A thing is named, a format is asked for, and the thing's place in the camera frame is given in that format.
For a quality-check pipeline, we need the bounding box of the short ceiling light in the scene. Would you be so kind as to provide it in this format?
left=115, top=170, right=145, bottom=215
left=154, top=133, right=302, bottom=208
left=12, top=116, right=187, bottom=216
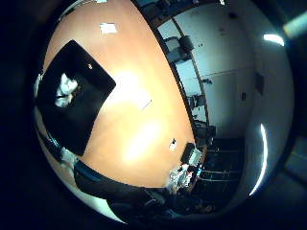
left=262, top=33, right=286, bottom=48

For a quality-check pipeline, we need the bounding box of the long ceiling light strip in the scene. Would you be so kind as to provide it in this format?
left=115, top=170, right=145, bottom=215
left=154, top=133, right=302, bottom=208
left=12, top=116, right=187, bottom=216
left=248, top=123, right=269, bottom=197

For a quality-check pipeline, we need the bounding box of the black open container box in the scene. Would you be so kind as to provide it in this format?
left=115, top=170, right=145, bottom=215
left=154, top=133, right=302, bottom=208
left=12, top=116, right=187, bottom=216
left=35, top=39, right=117, bottom=157

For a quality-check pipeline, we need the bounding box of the grey box device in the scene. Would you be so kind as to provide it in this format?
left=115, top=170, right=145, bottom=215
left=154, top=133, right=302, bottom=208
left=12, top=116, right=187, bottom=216
left=179, top=142, right=204, bottom=168

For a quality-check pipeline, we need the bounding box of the dark office chair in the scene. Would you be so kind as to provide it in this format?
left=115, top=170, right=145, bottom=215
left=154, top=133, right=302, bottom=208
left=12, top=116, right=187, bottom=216
left=166, top=34, right=196, bottom=63

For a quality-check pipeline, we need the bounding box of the white cluttered bundle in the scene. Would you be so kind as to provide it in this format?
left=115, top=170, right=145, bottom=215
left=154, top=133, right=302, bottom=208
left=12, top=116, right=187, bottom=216
left=167, top=162, right=197, bottom=194

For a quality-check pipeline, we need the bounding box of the white paper sheet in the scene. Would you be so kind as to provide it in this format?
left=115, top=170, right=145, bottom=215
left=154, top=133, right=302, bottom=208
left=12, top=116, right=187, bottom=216
left=133, top=90, right=154, bottom=111

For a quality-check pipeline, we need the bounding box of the fluffy beige plush toy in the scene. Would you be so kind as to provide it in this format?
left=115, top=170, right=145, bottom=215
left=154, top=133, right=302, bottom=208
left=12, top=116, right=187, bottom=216
left=59, top=72, right=80, bottom=96

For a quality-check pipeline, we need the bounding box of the white paper with scribbles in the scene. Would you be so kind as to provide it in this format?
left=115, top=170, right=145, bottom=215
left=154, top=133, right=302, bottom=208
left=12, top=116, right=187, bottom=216
left=99, top=22, right=119, bottom=35

